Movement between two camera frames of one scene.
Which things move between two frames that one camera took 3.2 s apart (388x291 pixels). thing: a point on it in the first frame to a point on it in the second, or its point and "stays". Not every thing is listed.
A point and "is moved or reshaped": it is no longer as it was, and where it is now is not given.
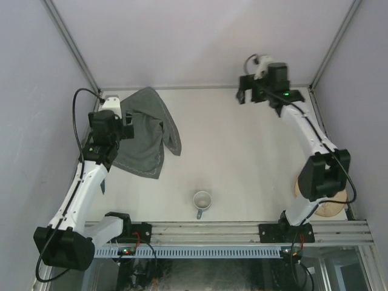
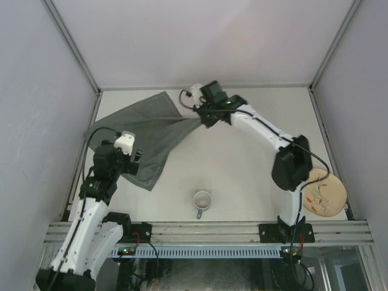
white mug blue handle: x=202 y=200 stays
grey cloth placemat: x=153 y=128 is moved or reshaped
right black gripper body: x=248 y=82 to x=208 y=117
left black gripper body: x=122 y=132 to x=124 y=165
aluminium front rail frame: x=288 y=233 stays
